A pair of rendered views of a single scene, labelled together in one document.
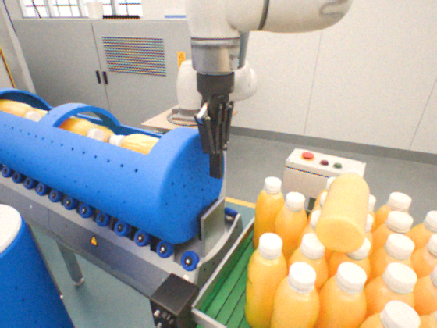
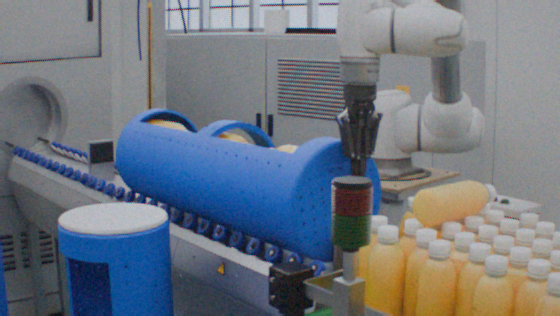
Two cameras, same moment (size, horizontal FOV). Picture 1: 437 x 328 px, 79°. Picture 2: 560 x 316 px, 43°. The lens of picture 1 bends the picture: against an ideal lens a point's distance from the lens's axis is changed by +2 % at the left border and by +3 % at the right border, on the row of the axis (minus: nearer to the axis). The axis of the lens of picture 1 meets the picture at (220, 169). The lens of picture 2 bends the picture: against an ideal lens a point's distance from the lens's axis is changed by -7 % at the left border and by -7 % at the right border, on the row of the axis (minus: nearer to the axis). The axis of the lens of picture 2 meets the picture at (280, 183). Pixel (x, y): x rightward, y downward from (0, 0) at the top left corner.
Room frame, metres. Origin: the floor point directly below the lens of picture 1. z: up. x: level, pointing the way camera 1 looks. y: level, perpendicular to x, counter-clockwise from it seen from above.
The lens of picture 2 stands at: (-1.07, -0.45, 1.49)
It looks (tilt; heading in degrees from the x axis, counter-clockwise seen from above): 12 degrees down; 22
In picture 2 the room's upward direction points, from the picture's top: straight up
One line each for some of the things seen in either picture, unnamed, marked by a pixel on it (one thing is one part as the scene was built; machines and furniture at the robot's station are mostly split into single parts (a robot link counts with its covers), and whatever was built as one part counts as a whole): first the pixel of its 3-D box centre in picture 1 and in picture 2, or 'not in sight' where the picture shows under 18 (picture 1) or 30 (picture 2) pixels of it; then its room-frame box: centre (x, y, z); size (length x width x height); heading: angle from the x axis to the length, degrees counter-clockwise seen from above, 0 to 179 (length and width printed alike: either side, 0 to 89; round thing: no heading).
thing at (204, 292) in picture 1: (238, 244); (373, 267); (0.48, -0.05, 0.96); 0.40 x 0.01 x 0.03; 150
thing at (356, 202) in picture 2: not in sight; (351, 198); (0.02, -0.13, 1.23); 0.06 x 0.06 x 0.04
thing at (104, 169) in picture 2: not in sight; (101, 161); (1.19, 1.17, 1.00); 0.10 x 0.04 x 0.15; 150
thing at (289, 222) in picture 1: (289, 237); not in sight; (0.47, -0.16, 1.00); 0.07 x 0.07 x 0.20
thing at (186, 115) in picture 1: (190, 111); (384, 163); (1.36, 0.15, 1.04); 0.22 x 0.18 x 0.06; 67
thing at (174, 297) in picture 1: (178, 307); (292, 289); (0.33, 0.08, 0.95); 0.10 x 0.07 x 0.10; 150
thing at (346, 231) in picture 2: not in sight; (351, 227); (0.02, -0.13, 1.18); 0.06 x 0.06 x 0.05
